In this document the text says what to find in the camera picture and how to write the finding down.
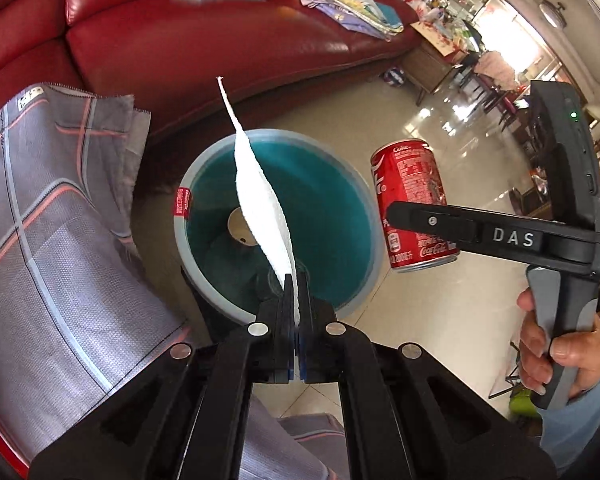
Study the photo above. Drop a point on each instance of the grey plaid cloth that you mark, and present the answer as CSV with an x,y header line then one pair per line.
x,y
55,260

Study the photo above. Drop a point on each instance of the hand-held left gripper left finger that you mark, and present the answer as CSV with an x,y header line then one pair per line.
x,y
285,340

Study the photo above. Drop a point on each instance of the teal plastic bin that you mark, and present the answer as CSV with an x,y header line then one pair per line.
x,y
330,220

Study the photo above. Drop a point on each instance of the wooden side table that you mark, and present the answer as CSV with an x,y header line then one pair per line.
x,y
430,65

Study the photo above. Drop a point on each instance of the dark dining chairs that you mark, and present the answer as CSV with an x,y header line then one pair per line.
x,y
490,90

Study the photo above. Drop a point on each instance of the red soda can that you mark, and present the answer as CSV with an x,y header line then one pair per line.
x,y
410,170

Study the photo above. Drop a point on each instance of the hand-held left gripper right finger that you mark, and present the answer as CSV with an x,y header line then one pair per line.
x,y
307,340

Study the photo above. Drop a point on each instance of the white paper tissue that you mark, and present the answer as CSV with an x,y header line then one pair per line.
x,y
260,200

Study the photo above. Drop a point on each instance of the round ceiling lamp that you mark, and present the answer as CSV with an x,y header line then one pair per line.
x,y
551,12

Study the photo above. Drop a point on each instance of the pile of colourful clothes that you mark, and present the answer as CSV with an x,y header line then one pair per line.
x,y
350,5

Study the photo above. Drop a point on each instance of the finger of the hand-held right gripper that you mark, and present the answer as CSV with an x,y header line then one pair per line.
x,y
445,225

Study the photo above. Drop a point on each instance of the green plastic object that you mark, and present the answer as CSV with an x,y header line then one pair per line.
x,y
522,404

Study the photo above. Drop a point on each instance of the red leather sofa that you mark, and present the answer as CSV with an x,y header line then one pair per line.
x,y
180,45

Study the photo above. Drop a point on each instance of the person's right hand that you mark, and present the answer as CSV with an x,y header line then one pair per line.
x,y
582,355

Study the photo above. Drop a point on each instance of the person's right forearm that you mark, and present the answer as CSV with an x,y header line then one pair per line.
x,y
585,425

